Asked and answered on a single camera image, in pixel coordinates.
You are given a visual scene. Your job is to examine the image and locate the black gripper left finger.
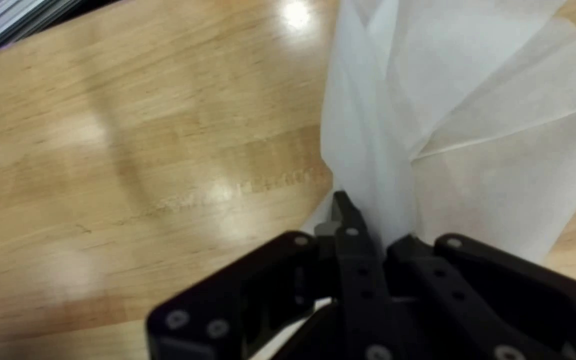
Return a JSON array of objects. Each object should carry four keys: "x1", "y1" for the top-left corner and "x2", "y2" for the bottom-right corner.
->
[{"x1": 146, "y1": 193, "x2": 396, "y2": 360}]

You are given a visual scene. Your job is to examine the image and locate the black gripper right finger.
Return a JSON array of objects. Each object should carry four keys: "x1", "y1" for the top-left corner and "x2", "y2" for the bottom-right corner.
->
[{"x1": 384, "y1": 235, "x2": 576, "y2": 360}]

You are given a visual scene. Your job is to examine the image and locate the white napkin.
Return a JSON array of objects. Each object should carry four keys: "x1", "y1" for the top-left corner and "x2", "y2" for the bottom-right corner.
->
[{"x1": 321, "y1": 0, "x2": 576, "y2": 261}]

